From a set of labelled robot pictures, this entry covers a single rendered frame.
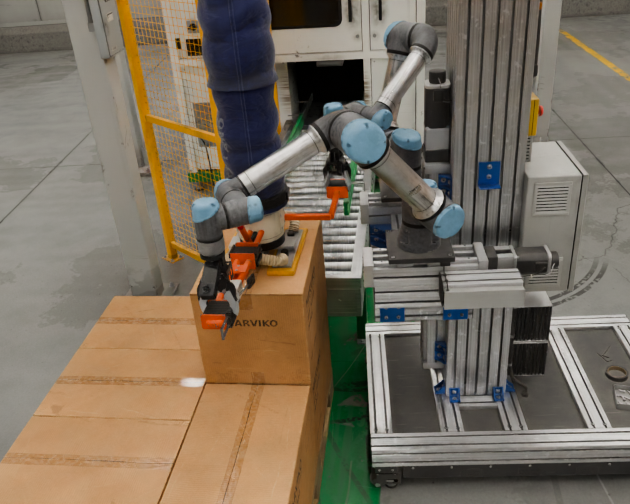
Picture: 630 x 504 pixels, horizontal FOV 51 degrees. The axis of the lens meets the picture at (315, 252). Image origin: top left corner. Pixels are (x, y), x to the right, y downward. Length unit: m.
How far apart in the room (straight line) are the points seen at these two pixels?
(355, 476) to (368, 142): 1.54
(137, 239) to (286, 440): 2.00
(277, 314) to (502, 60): 1.12
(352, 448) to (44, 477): 1.28
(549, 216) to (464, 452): 0.96
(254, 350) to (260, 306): 0.20
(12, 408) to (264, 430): 1.68
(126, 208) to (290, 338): 1.79
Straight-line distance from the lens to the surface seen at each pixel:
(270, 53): 2.24
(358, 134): 1.86
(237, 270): 2.17
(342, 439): 3.07
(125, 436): 2.47
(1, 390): 3.85
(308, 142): 1.99
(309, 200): 3.89
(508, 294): 2.30
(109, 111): 3.72
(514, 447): 2.76
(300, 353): 2.42
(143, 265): 4.06
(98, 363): 2.84
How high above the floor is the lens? 2.16
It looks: 29 degrees down
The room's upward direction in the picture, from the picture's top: 5 degrees counter-clockwise
